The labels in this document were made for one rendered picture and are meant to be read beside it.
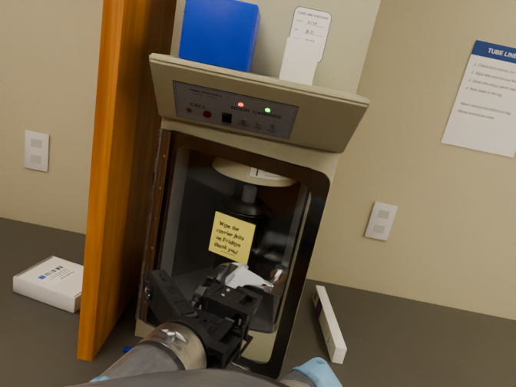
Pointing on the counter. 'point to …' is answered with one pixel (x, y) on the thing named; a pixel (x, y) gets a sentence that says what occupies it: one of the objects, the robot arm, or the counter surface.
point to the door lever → (272, 281)
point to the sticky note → (231, 237)
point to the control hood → (327, 133)
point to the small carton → (299, 61)
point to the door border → (154, 216)
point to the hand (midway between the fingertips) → (238, 274)
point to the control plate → (184, 96)
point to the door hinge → (149, 217)
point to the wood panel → (120, 162)
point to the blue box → (219, 33)
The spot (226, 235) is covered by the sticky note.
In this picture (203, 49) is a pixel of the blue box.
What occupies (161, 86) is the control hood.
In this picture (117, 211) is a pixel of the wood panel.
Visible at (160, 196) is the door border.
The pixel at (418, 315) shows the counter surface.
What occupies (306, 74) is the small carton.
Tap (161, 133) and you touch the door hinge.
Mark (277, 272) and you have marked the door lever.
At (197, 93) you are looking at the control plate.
